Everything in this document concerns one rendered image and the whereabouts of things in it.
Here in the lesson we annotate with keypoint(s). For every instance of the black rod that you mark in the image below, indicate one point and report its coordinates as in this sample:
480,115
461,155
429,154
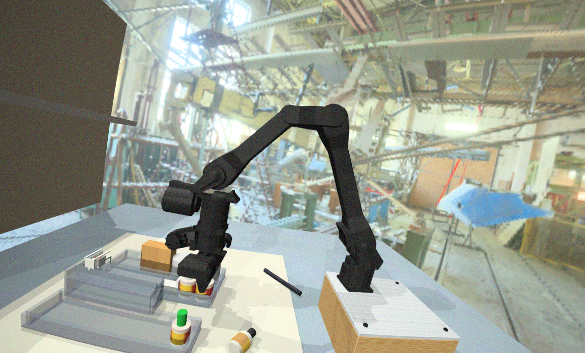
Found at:
286,284

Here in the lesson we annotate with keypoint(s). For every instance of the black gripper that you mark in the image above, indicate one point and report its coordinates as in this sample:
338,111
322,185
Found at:
211,240

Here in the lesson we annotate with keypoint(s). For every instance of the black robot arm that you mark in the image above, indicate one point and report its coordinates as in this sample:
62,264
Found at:
332,125

